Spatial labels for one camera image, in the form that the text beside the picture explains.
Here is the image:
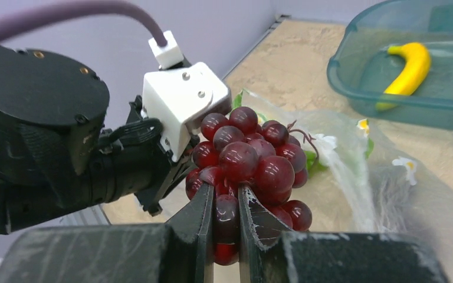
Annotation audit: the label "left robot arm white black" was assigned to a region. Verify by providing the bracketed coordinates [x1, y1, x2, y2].
[0, 45, 199, 235]

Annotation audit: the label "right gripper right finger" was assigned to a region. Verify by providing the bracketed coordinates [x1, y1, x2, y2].
[239, 186, 449, 282]

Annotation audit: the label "clear plastic bag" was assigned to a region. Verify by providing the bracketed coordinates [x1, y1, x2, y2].
[232, 90, 453, 278]

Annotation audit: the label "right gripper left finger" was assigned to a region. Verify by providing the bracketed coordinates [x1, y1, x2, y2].
[0, 185, 215, 282]

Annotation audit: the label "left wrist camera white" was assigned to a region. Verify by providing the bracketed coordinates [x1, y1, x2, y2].
[142, 31, 232, 162]

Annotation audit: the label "teal plastic bin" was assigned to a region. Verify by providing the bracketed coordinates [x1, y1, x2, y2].
[327, 0, 453, 130]

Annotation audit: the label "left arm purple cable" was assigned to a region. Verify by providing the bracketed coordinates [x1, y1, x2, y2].
[0, 0, 169, 54]

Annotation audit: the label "yellow fake banana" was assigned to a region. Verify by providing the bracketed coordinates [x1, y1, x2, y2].
[375, 42, 432, 111]

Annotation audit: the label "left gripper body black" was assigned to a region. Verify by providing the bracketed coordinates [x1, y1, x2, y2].
[90, 96, 199, 216]

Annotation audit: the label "dark red fake grapes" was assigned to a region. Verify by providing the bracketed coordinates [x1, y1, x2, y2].
[185, 106, 320, 266]

